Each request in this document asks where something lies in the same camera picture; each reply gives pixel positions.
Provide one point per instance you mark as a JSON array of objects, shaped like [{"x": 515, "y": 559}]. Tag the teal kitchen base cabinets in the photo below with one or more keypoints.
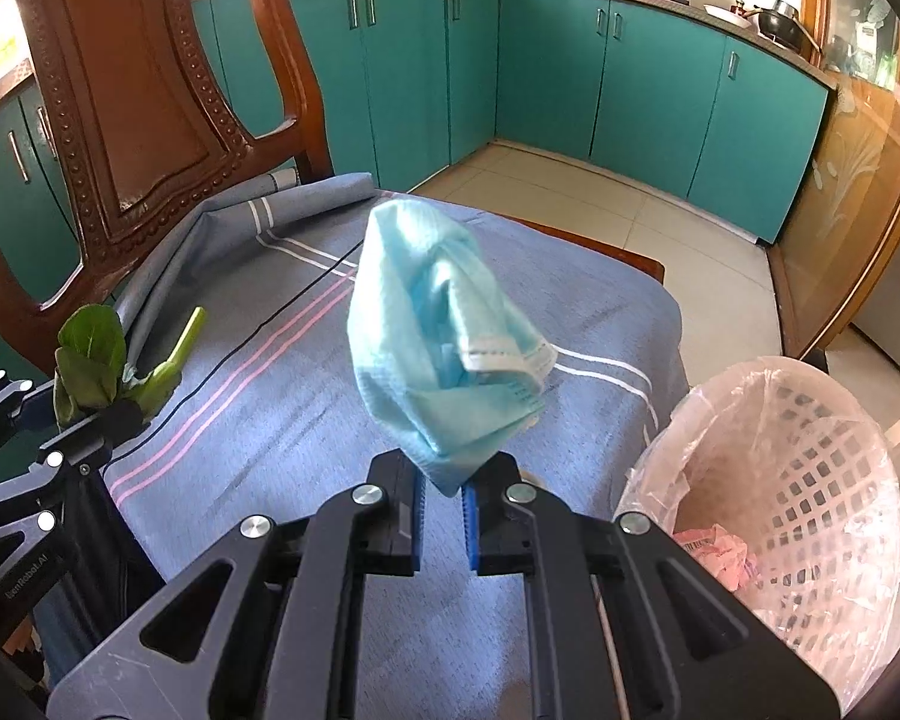
[{"x": 645, "y": 90}]

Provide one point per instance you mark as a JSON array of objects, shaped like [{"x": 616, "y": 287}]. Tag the light blue face mask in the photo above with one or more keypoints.
[{"x": 435, "y": 360}]

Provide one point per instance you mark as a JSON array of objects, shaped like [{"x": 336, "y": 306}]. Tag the pink plastic bag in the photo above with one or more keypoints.
[{"x": 720, "y": 551}]

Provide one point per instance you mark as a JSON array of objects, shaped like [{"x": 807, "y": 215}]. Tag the small black pot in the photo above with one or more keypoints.
[{"x": 784, "y": 24}]

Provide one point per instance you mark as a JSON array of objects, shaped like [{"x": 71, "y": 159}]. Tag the white plate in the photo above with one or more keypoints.
[{"x": 726, "y": 13}]

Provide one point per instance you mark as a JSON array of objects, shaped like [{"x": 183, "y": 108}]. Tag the white plastic waste basket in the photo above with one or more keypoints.
[{"x": 832, "y": 480}]

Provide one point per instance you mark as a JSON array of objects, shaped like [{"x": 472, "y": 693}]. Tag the carved wooden chair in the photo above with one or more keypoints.
[{"x": 142, "y": 90}]

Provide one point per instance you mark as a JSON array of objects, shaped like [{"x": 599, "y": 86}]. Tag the green vegetable leaf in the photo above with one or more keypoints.
[{"x": 90, "y": 360}]

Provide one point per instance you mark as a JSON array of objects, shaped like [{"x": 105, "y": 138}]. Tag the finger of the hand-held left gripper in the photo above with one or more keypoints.
[
  {"x": 4, "y": 397},
  {"x": 97, "y": 435}
]

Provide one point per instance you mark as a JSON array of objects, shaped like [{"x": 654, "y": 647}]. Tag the bright window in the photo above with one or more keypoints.
[{"x": 0, "y": 52}]

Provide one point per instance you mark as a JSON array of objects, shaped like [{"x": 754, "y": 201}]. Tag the wood framed glass door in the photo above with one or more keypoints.
[{"x": 855, "y": 202}]

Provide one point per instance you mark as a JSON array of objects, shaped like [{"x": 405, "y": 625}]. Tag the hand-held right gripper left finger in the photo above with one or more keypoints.
[{"x": 390, "y": 510}]

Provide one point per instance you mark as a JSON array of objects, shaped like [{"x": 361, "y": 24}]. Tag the blue striped cloth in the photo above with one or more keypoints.
[{"x": 270, "y": 390}]

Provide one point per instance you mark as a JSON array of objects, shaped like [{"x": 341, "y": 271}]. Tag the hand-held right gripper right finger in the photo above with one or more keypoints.
[{"x": 471, "y": 532}]

